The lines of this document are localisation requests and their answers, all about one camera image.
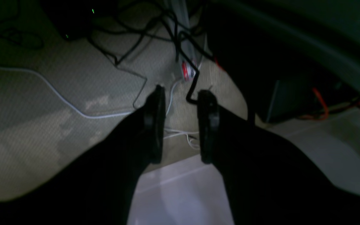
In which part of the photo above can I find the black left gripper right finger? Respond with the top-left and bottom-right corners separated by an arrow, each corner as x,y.
197,90 -> 360,225

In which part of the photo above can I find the white floor cable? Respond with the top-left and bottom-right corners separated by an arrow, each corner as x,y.
0,61 -> 199,149

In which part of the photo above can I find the red white can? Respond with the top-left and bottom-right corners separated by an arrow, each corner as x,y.
181,60 -> 196,82

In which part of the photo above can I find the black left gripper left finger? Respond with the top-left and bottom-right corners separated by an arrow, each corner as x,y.
0,85 -> 166,225

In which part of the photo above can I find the black floor cable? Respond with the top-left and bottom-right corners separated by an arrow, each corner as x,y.
86,0 -> 215,110

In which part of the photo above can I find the orange floor cable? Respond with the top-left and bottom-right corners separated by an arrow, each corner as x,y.
299,87 -> 360,123

